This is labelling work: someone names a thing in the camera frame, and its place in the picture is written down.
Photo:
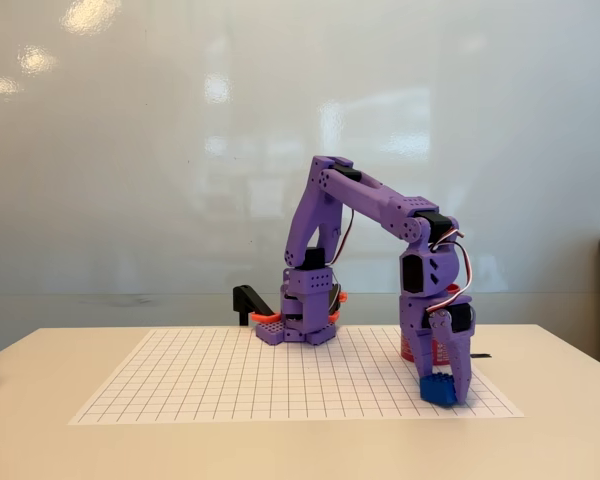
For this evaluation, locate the red printed cup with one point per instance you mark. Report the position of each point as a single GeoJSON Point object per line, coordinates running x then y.
{"type": "Point", "coordinates": [406, 351]}

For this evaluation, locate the blue toy brick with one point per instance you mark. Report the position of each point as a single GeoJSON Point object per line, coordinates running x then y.
{"type": "Point", "coordinates": [436, 391]}

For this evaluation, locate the purple gripper black servo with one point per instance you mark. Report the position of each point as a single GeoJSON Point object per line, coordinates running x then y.
{"type": "Point", "coordinates": [414, 316]}

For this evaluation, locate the purple robot arm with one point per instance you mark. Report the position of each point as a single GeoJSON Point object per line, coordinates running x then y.
{"type": "Point", "coordinates": [360, 192]}

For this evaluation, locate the white grid paper sheet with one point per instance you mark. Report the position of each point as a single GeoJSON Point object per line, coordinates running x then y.
{"type": "Point", "coordinates": [230, 380]}

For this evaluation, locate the black orange table clamp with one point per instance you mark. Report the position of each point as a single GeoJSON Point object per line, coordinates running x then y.
{"type": "Point", "coordinates": [336, 300]}
{"type": "Point", "coordinates": [242, 296]}

